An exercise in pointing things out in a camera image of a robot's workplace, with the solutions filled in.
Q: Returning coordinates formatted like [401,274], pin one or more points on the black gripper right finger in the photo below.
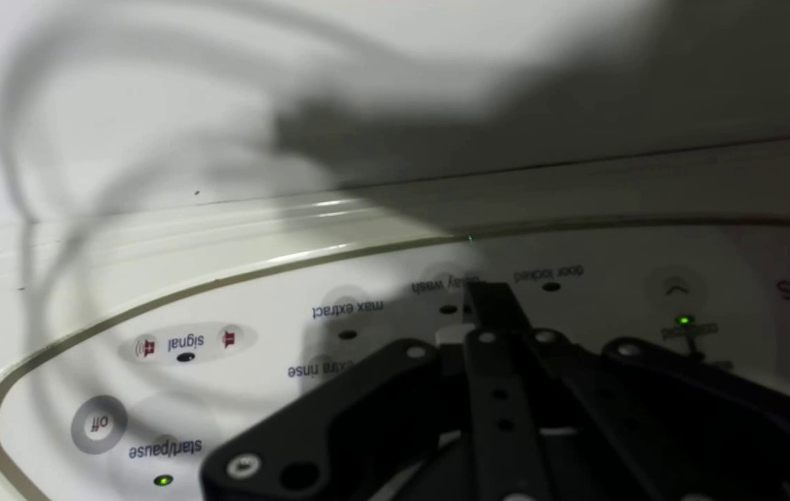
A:
[618,417]

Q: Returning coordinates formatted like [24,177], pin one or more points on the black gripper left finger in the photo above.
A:
[341,417]

